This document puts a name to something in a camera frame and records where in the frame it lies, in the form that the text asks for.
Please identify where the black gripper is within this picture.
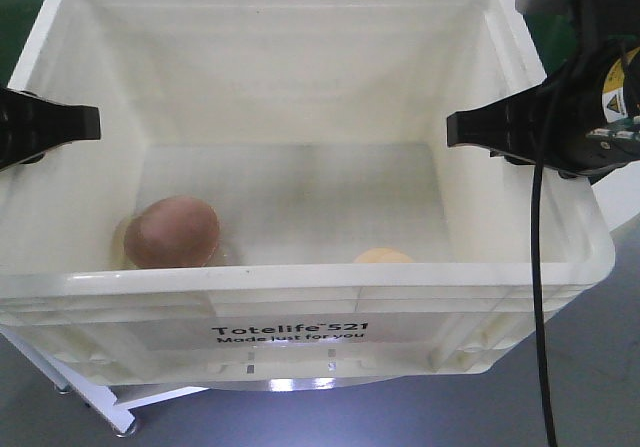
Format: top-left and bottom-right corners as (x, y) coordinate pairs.
(446, 38), (639, 182)

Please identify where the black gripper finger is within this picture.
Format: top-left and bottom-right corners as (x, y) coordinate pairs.
(1, 87), (101, 171)

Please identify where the pink worn tennis ball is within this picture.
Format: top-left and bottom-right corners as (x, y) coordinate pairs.
(123, 196), (220, 269)

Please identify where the yellow tennis ball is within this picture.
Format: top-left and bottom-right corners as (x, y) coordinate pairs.
(354, 247), (414, 264)

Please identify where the white plastic tote box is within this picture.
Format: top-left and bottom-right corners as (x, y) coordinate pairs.
(0, 0), (617, 388)

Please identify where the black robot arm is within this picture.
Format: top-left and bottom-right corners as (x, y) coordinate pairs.
(447, 0), (639, 177)

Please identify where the white conveyor support leg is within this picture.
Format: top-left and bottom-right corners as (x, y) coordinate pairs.
(1, 327), (207, 438)

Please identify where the black cable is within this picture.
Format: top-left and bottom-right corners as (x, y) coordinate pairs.
(530, 56), (560, 447)

